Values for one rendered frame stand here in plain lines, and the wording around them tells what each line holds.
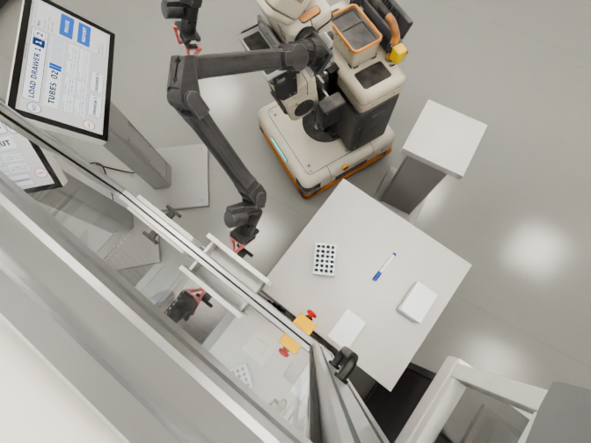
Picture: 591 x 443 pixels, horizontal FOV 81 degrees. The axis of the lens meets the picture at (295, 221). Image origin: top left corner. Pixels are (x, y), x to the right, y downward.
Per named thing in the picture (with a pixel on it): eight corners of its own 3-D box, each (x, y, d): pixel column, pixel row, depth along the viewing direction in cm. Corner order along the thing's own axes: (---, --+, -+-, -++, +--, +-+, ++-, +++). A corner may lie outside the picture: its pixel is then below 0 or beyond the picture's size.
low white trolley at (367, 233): (331, 224, 222) (343, 177, 149) (415, 283, 210) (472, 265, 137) (276, 298, 211) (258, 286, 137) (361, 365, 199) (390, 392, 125)
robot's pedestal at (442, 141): (390, 166, 231) (427, 96, 158) (432, 186, 226) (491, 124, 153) (369, 204, 224) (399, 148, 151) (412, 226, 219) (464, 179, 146)
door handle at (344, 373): (341, 342, 75) (351, 349, 56) (351, 350, 74) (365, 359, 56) (327, 361, 74) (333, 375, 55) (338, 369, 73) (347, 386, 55)
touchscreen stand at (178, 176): (207, 145, 241) (138, 26, 143) (209, 206, 228) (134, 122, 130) (136, 152, 241) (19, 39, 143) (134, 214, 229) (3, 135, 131)
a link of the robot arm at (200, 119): (197, 85, 86) (176, 83, 93) (181, 99, 84) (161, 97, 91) (273, 197, 116) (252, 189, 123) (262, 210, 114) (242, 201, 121)
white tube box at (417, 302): (413, 282, 136) (418, 280, 131) (433, 295, 134) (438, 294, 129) (396, 308, 133) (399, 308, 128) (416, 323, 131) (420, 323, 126)
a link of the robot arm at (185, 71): (173, 52, 79) (155, 52, 86) (186, 112, 86) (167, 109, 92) (308, 41, 106) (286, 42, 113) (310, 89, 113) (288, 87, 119)
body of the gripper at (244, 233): (228, 236, 121) (234, 220, 117) (244, 224, 129) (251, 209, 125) (242, 246, 120) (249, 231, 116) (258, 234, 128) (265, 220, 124)
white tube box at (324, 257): (315, 243, 141) (315, 242, 138) (336, 246, 141) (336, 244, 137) (312, 274, 138) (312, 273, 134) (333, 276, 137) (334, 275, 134)
